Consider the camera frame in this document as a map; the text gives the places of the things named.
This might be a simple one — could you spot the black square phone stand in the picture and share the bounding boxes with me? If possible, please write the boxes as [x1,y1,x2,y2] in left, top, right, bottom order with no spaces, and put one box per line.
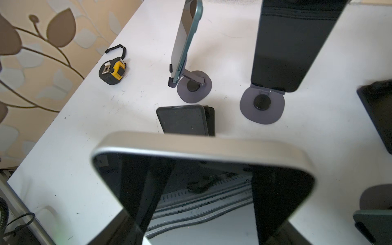
[156,105,215,136]

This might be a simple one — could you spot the dark right phone stand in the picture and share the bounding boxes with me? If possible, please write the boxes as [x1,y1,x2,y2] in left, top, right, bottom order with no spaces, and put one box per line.
[357,79,392,153]

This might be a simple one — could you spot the front right purple phone stand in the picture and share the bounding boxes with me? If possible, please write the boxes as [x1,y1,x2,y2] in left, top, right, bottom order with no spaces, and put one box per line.
[359,184,392,210]

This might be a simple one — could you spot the yellow black tape measure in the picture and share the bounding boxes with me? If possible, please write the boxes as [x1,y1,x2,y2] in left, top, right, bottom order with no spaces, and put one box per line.
[98,44,127,85]

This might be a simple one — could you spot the black phone on middle stand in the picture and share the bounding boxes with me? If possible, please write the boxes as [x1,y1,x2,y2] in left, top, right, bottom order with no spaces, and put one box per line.
[251,0,347,92]

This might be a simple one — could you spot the purple round middle phone stand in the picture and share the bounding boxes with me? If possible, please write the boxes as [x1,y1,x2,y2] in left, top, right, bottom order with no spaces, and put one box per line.
[240,84,285,125]

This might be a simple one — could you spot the silver-edged black phone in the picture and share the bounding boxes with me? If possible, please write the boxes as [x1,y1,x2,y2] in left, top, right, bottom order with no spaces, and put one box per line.
[90,131,316,245]

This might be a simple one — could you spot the purple round left phone stand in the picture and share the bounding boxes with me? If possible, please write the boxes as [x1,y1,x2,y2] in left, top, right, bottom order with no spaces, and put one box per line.
[168,69,212,104]

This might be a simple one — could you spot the green-cased phone front right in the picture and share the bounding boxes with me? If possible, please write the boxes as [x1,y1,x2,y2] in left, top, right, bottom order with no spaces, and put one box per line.
[353,210,392,245]

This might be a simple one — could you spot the dark phone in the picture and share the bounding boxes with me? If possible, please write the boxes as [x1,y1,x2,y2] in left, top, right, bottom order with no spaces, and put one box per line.
[168,0,203,88]

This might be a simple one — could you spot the purple round phone stand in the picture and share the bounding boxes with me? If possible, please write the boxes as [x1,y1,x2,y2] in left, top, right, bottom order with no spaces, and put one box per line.
[240,84,285,125]
[168,69,212,104]

